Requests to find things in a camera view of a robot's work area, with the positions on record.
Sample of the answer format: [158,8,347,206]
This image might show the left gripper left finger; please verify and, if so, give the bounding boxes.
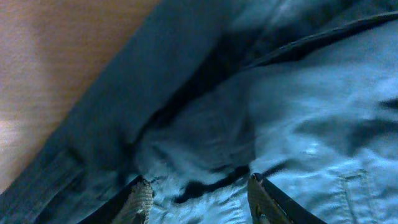
[79,175,154,224]

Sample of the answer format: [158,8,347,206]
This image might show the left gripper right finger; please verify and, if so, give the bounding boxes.
[247,173,326,224]

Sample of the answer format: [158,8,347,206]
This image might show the navy blue shorts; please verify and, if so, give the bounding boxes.
[137,1,397,223]

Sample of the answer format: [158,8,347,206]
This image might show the folded navy shorts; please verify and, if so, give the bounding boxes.
[1,0,242,223]

